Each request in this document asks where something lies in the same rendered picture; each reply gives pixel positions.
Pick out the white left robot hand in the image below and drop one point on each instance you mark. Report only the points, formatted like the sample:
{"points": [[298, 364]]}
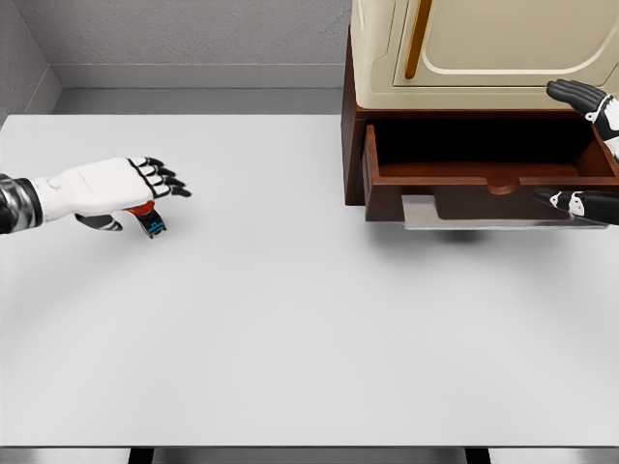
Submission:
{"points": [[104, 186]]}

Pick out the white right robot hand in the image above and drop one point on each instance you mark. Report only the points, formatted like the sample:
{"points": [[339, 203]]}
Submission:
{"points": [[587, 102]]}

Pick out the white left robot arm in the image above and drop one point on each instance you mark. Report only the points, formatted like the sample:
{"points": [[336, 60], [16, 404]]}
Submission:
{"points": [[34, 200]]}

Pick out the brown wooden drawer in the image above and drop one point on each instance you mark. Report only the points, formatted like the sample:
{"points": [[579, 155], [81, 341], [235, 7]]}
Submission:
{"points": [[479, 193]]}

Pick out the cream and brown cabinet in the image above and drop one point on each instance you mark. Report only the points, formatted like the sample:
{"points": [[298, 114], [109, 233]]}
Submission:
{"points": [[464, 53]]}

